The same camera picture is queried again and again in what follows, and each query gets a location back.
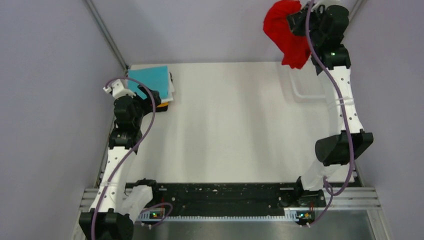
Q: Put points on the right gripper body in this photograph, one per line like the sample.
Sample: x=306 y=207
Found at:
x=299 y=28

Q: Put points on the red t shirt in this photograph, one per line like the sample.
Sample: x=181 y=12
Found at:
x=295 y=49

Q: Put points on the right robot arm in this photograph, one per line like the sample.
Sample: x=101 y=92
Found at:
x=323 y=24

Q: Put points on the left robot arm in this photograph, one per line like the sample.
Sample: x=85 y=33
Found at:
x=112 y=214

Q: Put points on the folded blue t shirt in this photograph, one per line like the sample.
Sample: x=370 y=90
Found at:
x=155 y=78

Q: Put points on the folded white t shirt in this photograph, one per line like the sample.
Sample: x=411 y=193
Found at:
x=171 y=90

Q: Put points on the white plastic basket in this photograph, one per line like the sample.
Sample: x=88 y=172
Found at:
x=305 y=86

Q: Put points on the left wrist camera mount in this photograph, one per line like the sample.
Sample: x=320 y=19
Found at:
x=119 y=88

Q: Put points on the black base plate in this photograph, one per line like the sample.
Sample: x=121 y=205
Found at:
x=231 y=199

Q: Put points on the white cable duct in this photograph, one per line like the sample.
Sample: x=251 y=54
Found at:
x=290 y=217

